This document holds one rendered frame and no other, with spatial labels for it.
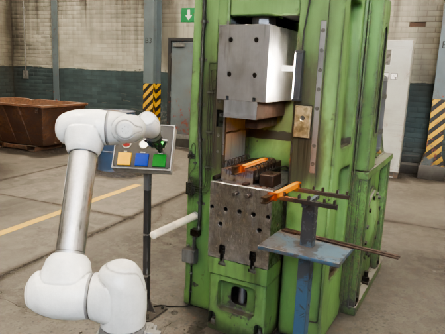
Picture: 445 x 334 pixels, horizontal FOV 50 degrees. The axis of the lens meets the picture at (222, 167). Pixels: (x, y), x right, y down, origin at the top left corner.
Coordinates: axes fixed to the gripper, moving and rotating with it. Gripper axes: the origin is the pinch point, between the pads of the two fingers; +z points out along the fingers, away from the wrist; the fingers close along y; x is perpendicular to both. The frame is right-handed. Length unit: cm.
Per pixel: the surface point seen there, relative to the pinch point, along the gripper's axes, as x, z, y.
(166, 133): 10.9, 3.6, 2.4
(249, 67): 38, -28, 49
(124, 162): -8.0, 2.9, -19.4
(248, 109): 19, -17, 49
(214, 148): 8.3, 17.5, 30.0
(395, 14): 398, 397, 275
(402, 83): 272, 392, 278
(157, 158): -4.6, 2.9, -0.8
